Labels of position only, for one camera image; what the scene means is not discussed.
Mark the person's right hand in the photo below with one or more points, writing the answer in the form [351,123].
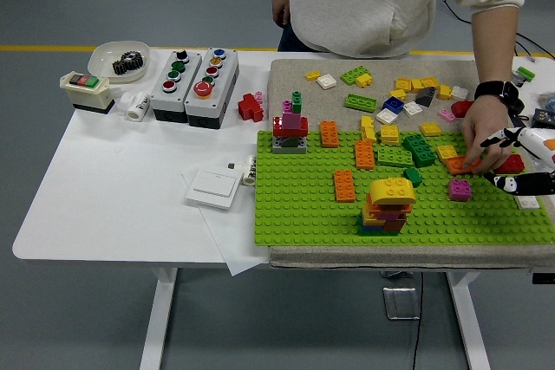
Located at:
[281,6]

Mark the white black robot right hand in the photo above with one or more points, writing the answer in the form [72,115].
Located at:
[537,140]

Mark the person's left hand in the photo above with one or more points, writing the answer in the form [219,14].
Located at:
[481,121]

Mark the red curved brick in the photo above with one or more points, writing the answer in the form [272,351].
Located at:
[459,108]
[511,165]

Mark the yellow square brick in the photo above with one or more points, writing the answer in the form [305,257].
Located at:
[417,84]
[445,151]
[389,133]
[430,128]
[403,83]
[430,81]
[444,91]

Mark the orange two-by-four brick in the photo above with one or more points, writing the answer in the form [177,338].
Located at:
[329,133]
[344,186]
[453,164]
[364,154]

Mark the pink two-by-two brick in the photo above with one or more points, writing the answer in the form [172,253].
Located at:
[459,190]

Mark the small yellow brick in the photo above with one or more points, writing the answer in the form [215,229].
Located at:
[367,121]
[397,93]
[369,132]
[364,80]
[313,75]

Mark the brick tower with yellow arch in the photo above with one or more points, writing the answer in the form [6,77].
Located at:
[392,192]

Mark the person's left forearm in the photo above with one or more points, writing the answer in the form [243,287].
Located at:
[494,40]

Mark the pink flat brick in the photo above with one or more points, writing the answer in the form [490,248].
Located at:
[447,115]

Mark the white square brick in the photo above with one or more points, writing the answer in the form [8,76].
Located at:
[412,108]
[387,115]
[326,80]
[527,203]
[459,92]

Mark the dark grey slope brick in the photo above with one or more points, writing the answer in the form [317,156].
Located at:
[426,96]

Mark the small light green brick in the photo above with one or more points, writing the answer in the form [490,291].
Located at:
[525,72]

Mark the dark green two-by-four brick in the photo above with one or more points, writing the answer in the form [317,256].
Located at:
[419,150]

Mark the small dark green brick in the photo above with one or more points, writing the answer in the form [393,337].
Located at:
[413,176]

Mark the blue two-by-two brick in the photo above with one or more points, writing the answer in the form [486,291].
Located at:
[393,104]

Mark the small pink brick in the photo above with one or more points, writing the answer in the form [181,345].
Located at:
[259,96]

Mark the red brick cluster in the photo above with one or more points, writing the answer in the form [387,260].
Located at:
[248,106]

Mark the brick tower with grey base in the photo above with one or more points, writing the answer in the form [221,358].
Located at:
[289,127]

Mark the light green flat brick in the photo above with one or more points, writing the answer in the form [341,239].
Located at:
[360,101]

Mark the green studded baseplate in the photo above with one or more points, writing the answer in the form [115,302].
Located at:
[303,214]

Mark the black button pad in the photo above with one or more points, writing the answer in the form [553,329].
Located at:
[544,118]

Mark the small black block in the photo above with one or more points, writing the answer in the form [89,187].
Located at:
[520,121]

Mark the black smartwatch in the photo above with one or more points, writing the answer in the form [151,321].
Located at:
[490,89]

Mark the clear bag of blue parts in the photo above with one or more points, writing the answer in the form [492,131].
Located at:
[550,103]

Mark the small grey device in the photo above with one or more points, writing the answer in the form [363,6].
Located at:
[521,77]

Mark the grey-brown mat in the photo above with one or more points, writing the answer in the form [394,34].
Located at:
[295,79]

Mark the grey emergency-stop control box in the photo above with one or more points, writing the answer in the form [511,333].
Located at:
[217,101]

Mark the black table controller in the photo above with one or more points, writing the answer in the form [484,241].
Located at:
[544,278]

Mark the grey four-button control box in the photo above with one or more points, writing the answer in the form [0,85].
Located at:
[162,103]

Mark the black metal gear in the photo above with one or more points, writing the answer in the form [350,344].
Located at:
[123,68]
[133,57]

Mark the white printed cylinder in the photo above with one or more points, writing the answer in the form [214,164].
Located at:
[249,173]

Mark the white pipe tee fitting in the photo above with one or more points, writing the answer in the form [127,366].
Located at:
[138,108]

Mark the white plastic bowl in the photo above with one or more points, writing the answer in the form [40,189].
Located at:
[102,60]

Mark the white table leg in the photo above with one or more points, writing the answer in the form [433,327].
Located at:
[158,322]
[470,326]

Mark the silver floor socket box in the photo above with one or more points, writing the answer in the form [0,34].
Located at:
[401,303]

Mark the white wall switch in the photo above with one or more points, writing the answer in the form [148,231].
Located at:
[212,190]

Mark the cream red-green switch box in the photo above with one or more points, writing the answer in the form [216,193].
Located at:
[86,95]

